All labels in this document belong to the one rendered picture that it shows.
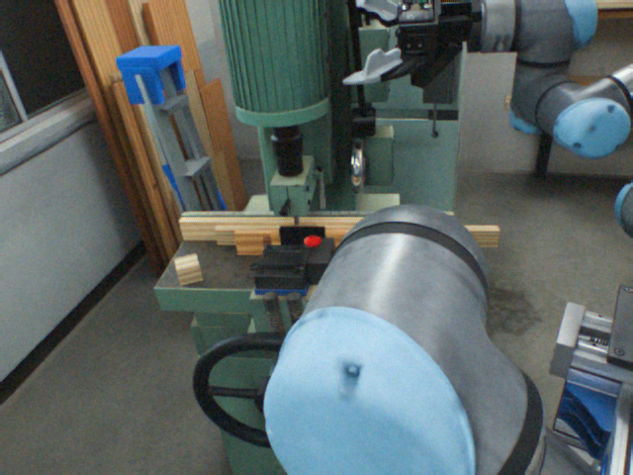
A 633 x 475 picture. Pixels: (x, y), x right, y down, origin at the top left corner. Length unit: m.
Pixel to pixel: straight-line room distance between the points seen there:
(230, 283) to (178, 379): 1.16
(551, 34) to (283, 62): 0.40
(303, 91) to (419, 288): 0.64
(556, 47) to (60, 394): 2.05
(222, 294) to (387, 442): 0.79
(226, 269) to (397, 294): 0.81
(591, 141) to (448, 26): 0.25
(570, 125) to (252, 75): 0.49
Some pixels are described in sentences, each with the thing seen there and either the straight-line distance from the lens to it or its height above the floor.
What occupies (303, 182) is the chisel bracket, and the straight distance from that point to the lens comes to 0.99.
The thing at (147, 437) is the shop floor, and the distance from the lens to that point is 2.01.
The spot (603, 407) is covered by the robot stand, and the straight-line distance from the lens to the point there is 1.15.
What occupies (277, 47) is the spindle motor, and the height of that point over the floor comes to 1.33.
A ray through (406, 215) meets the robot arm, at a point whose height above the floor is 1.33.
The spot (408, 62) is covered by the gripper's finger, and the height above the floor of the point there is 1.31.
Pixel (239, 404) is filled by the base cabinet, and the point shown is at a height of 0.56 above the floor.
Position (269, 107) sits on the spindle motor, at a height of 1.23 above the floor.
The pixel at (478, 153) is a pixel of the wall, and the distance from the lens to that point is 3.44.
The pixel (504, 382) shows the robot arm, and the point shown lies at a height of 1.29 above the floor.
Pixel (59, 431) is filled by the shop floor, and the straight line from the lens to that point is 2.18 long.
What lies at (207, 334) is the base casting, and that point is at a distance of 1.12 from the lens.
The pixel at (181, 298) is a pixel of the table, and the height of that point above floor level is 0.88.
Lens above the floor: 1.51
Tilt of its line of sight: 33 degrees down
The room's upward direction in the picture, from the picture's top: 6 degrees counter-clockwise
